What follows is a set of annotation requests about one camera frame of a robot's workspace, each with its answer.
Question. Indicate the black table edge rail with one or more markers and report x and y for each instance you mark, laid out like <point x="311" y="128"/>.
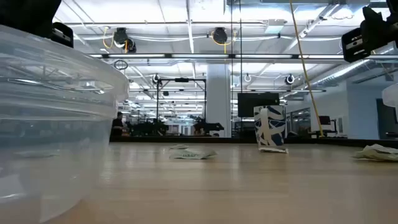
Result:
<point x="217" y="140"/>

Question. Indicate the dark background workstation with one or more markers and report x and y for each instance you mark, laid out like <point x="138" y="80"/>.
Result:
<point x="149" y="128"/>

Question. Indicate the dark door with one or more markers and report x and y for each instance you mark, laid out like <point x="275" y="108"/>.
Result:
<point x="387" y="119"/>

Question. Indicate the person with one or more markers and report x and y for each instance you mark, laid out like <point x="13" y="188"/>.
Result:
<point x="117" y="126"/>

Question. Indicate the white building column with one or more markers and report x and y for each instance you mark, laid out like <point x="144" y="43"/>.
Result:
<point x="218" y="99"/>

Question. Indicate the white packet with green print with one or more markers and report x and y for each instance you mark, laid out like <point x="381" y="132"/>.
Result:
<point x="192" y="154"/>

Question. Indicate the pale green packet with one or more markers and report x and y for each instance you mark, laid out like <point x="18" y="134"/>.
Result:
<point x="377" y="153"/>

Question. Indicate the silver ceiling duct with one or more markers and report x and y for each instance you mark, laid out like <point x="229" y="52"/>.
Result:
<point x="342" y="73"/>

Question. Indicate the blue and white patterned cup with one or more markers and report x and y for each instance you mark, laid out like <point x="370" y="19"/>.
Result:
<point x="270" y="127"/>

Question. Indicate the black background robot arm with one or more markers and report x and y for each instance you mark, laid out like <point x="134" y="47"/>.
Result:
<point x="208" y="127"/>

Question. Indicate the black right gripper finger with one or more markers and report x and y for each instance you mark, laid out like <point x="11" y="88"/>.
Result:
<point x="356" y="46"/>

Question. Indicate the black metal frame rig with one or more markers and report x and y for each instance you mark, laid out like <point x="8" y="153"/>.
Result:
<point x="182" y="80"/>

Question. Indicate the long ceiling light bar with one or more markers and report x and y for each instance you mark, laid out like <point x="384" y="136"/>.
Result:
<point x="199" y="56"/>

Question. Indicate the clear plastic bin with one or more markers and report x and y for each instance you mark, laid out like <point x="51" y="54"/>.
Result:
<point x="56" y="124"/>

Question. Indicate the translucent plastic container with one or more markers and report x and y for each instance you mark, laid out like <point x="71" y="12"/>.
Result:
<point x="390" y="95"/>

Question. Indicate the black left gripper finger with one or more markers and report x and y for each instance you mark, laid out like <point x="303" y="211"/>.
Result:
<point x="63" y="34"/>

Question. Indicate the small white sweetener packet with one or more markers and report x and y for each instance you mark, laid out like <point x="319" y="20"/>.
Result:
<point x="179" y="146"/>

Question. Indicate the black office chair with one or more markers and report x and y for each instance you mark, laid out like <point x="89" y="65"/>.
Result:
<point x="326" y="120"/>

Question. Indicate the black monitor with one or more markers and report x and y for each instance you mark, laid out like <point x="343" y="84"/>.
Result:
<point x="248" y="104"/>

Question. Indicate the thin black vertical pole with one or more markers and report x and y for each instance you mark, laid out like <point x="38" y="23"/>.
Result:
<point x="231" y="31"/>
<point x="241" y="31"/>

